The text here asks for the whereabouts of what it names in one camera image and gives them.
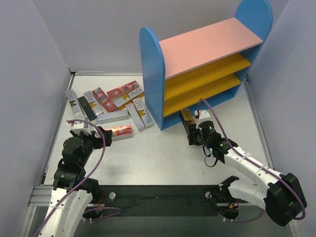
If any silver RO toothpaste box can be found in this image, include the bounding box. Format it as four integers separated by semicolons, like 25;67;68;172
66;89;84;119

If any plain silver box horizontal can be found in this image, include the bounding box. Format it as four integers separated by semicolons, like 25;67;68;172
97;110;129;124

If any plain silver box diagonal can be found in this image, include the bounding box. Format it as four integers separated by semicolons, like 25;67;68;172
125;103;145;132

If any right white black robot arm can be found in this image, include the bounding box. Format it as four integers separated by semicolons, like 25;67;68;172
185;120;307;226

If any silver RO box table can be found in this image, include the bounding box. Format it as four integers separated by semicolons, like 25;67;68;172
180;109;196;134

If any black toothpaste box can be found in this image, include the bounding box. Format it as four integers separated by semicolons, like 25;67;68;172
78;96;97;121

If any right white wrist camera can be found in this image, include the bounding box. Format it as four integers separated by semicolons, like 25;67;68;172
194;110;211;125

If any red 3D toothpaste box lower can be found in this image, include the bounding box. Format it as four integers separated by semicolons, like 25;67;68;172
105;125;133;141

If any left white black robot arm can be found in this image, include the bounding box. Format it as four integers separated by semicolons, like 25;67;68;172
34;120;113;237

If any orange white RO toothpaste box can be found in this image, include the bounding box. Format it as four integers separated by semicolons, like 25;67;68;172
114;87;144;110

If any red 3D toothpaste box top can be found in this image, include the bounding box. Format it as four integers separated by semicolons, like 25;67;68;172
107;80;139;99

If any red 3D toothpaste box upright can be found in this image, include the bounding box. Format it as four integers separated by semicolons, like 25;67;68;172
92;87;117;113

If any aluminium frame rail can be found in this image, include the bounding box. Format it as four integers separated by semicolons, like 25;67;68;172
27;184;294;208

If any blue shelf with coloured boards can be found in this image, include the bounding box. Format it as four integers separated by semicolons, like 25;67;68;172
139;0;273;130

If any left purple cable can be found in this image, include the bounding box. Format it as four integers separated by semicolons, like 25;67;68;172
32;119;123;237

